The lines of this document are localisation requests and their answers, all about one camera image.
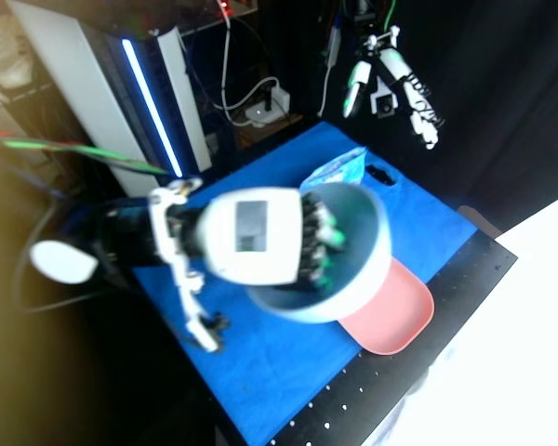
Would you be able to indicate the pink square plate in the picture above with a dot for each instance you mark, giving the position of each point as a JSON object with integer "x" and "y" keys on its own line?
{"x": 390, "y": 316}

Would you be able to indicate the blue wet wipes pack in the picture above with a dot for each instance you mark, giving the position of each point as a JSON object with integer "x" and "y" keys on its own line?
{"x": 339, "y": 169}

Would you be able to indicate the light blue bowl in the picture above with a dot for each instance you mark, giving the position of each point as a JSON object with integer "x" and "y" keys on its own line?
{"x": 367, "y": 241}

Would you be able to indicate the blue table cloth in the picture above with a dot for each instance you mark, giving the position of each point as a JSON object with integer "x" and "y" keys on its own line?
{"x": 269, "y": 371}

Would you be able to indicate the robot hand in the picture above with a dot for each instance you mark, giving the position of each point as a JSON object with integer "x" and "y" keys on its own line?
{"x": 251, "y": 237}
{"x": 355, "y": 88}

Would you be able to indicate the white tower with blue light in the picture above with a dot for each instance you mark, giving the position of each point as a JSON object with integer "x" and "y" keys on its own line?
{"x": 83, "y": 93}

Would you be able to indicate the small black flat object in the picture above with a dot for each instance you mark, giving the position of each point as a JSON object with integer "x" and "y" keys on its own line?
{"x": 381, "y": 175}

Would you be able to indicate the white power adapter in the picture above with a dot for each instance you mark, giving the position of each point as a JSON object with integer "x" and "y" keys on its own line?
{"x": 279, "y": 100}

